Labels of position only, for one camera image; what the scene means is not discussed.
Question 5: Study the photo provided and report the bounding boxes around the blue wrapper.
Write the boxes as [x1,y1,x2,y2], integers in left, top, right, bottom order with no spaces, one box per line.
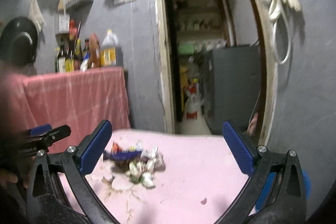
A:
[102,150,142,161]

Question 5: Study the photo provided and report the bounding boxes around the red snack wrapper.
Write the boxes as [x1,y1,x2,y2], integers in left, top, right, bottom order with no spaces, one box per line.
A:
[110,142,123,155]

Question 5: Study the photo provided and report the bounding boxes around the left hand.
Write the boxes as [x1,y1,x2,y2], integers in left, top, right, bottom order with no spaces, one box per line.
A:
[0,170,29,189]

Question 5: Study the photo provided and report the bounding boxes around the red plaid cloth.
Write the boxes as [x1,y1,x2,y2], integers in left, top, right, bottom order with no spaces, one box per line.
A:
[1,67,130,152]

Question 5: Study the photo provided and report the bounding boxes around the blue plastic basin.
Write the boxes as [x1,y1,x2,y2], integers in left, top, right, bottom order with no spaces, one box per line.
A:
[254,169,312,213]

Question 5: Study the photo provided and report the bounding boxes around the pink floral table cloth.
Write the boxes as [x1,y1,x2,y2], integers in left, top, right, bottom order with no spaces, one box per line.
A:
[59,128,257,224]

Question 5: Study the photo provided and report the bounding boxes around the dark sauce bottle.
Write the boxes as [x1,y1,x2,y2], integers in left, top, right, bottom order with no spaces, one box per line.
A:
[65,36,75,72]

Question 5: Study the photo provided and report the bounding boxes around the white spray bottle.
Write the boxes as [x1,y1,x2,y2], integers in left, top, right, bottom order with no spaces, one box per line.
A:
[185,79,202,120]

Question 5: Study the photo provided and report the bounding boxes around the brown snack bag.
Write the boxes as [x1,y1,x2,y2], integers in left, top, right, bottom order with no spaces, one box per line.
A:
[89,34,101,68]

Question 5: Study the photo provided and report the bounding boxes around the grey washing machine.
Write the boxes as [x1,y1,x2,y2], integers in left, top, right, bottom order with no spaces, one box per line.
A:
[203,46,261,135]

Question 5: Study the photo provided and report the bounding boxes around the black wok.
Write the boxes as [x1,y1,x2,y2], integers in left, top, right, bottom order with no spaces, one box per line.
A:
[1,16,38,67]

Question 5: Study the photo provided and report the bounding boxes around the hanging white rag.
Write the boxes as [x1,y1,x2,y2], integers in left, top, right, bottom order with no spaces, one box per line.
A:
[28,0,45,33]

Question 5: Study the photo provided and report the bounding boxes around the wooden door frame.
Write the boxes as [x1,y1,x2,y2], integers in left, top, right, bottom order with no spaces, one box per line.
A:
[154,0,278,145]

